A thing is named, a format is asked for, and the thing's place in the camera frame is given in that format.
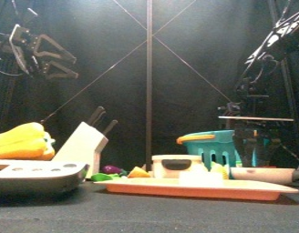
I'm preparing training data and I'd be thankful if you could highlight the white toy rice block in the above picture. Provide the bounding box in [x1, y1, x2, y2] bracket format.
[178, 170, 225, 187]

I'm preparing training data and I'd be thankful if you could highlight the teal basket orange rim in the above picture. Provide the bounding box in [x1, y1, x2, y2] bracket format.
[175, 129, 272, 168]

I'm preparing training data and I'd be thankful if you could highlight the small yellow orange toy food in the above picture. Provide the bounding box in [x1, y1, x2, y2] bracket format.
[210, 161, 231, 180]

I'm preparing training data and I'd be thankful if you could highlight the white round plate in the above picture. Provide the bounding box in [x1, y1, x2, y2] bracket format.
[151, 154, 205, 179]

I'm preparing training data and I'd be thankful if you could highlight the pink cutting board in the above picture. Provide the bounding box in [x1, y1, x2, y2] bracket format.
[94, 177, 299, 202]

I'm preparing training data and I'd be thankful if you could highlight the yellow toy bell pepper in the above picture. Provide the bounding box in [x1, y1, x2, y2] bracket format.
[0, 121, 58, 161]

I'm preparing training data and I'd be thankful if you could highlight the white toy knife block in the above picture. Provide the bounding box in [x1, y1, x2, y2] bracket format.
[52, 121, 111, 180]

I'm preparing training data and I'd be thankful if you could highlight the orange toy food piece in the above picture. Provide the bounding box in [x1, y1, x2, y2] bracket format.
[127, 166, 154, 179]

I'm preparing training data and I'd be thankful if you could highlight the purple toy eggplant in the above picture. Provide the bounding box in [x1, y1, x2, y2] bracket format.
[102, 164, 124, 176]

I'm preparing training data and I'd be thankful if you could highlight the white toy kitchen scale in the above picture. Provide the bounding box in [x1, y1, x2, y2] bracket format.
[0, 159, 91, 196]

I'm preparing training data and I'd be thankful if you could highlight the green toy vegetable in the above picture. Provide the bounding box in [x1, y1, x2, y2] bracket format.
[90, 172, 116, 183]

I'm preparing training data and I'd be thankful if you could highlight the thin diagonal brace cable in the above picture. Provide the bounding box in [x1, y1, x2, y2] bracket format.
[39, 0, 198, 125]
[112, 0, 234, 103]

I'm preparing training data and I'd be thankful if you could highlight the grey vertical frame pole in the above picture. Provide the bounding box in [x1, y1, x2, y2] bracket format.
[144, 0, 155, 171]

